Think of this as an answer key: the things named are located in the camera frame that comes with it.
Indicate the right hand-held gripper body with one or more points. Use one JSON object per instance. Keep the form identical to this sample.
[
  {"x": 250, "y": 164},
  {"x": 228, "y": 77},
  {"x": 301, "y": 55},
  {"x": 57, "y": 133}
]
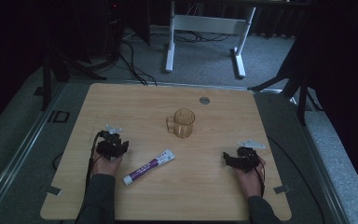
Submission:
[{"x": 247, "y": 157}]

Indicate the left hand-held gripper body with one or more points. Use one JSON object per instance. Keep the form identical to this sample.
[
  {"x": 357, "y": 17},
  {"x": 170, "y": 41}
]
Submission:
[{"x": 108, "y": 146}]

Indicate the white and purple toothpaste tube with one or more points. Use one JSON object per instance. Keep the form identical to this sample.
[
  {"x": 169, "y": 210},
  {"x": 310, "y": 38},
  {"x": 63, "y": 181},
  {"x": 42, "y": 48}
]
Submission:
[{"x": 149, "y": 166}]

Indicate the clear glass mug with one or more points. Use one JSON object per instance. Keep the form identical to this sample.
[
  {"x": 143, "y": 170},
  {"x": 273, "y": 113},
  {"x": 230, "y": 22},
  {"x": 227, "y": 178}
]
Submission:
[{"x": 182, "y": 123}]

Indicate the person's left hand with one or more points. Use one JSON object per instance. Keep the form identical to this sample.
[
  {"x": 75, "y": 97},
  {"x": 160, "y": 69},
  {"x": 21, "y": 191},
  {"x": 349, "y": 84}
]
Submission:
[{"x": 105, "y": 165}]

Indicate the person's right hand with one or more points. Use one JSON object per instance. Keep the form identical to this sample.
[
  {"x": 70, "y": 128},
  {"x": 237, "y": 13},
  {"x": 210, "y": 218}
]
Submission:
[{"x": 250, "y": 183}]

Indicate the grey tape piece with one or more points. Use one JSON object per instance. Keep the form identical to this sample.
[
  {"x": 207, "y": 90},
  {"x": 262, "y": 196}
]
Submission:
[
  {"x": 281, "y": 188},
  {"x": 53, "y": 190}
]

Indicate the grey round table grommet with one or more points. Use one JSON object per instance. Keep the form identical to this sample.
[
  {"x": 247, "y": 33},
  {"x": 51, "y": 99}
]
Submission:
[{"x": 204, "y": 100}]

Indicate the black metal stand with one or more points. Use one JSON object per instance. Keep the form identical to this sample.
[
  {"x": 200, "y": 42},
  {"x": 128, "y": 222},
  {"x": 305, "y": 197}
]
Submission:
[
  {"x": 54, "y": 71},
  {"x": 295, "y": 82}
]

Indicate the dark computer tower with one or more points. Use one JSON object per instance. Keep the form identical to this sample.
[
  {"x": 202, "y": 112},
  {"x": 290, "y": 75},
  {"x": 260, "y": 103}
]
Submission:
[{"x": 114, "y": 28}]

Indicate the black rectangular floor bracket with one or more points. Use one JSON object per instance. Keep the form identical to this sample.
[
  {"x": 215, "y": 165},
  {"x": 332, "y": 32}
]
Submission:
[{"x": 59, "y": 116}]

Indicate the metal floor rail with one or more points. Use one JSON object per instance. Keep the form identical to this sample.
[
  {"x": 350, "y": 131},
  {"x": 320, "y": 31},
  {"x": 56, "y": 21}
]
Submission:
[
  {"x": 21, "y": 149},
  {"x": 320, "y": 174}
]

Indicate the white desk frame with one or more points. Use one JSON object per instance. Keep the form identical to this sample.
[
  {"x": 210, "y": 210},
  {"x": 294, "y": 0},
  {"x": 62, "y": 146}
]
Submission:
[{"x": 209, "y": 24}]

